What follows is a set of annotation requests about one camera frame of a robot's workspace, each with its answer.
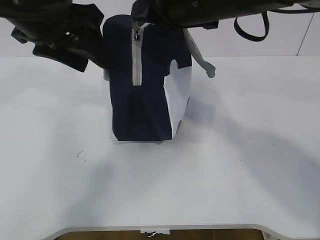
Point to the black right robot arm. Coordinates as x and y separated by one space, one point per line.
253 7

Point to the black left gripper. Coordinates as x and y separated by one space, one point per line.
57 23

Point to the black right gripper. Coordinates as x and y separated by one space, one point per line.
184 14

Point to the navy blue lunch bag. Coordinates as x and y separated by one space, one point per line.
150 79

